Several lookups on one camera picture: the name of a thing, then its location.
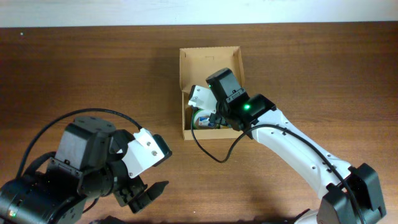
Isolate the right black camera cable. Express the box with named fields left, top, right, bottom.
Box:
left=190, top=105, right=366, bottom=224

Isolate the open cardboard box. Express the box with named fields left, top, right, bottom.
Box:
left=180, top=46, right=245, bottom=141

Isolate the green tape roll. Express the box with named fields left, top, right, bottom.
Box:
left=192, top=110, right=220, bottom=129

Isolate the small white blue box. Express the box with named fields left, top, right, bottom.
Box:
left=198, top=116, right=217, bottom=129

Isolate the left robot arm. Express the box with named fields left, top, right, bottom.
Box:
left=1, top=116, right=172, bottom=223

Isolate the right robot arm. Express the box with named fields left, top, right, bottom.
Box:
left=206, top=68, right=387, bottom=224

